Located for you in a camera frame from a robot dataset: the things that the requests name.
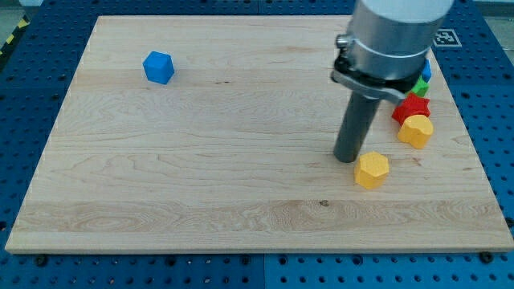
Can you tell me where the fiducial marker tag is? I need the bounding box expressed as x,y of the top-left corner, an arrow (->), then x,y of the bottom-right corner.
433,28 -> 462,47

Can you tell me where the green block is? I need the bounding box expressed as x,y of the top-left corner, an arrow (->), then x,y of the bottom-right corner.
410,76 -> 430,98

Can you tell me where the yellow heart block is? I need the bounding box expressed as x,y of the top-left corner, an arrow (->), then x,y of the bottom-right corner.
398,115 -> 434,149

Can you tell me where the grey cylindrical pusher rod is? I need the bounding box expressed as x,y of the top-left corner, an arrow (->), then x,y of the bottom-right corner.
333,92 -> 381,163

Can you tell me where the wooden board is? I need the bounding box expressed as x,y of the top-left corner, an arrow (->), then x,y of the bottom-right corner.
6,16 -> 513,254

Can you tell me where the yellow hexagon block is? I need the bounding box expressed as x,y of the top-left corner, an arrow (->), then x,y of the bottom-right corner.
354,151 -> 390,189

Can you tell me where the blue block behind arm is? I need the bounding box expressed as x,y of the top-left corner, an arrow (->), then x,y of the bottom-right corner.
421,59 -> 432,83

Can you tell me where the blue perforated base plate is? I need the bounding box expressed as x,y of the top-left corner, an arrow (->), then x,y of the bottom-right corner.
1,1 -> 513,288

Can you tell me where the blue cube block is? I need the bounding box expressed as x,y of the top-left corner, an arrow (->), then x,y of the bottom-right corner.
143,51 -> 174,85

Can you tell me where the red star block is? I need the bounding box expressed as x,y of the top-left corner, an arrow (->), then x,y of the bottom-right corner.
391,92 -> 430,125

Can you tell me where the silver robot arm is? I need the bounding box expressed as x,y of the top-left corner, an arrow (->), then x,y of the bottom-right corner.
331,0 -> 454,163

